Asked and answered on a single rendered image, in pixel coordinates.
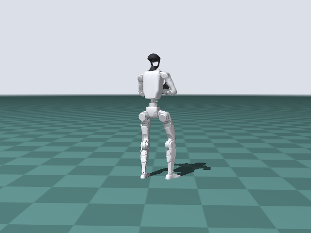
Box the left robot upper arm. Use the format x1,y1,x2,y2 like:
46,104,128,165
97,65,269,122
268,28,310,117
138,73,145,97

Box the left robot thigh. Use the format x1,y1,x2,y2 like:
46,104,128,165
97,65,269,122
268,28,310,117
138,111,151,150

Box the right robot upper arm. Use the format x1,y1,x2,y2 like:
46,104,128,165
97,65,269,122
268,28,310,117
160,72,177,96

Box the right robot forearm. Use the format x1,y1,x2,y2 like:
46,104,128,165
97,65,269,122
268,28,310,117
162,89,170,95

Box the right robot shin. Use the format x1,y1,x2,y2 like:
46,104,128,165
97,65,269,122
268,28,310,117
166,141,176,175

